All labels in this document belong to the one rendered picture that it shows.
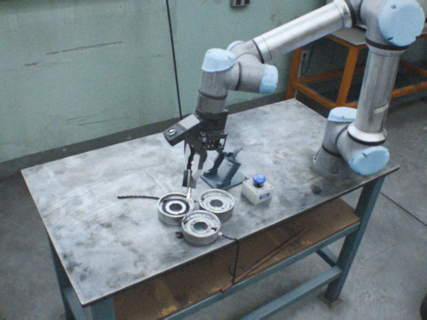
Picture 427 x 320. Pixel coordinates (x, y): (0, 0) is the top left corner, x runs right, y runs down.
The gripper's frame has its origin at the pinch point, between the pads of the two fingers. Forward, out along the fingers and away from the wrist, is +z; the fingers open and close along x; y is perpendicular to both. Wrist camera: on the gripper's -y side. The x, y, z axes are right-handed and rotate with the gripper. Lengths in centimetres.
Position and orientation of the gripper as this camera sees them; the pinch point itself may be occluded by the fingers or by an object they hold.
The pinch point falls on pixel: (190, 173)
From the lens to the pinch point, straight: 120.8
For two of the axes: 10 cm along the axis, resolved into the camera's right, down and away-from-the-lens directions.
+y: 8.3, -1.4, 5.4
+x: -5.3, -5.2, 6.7
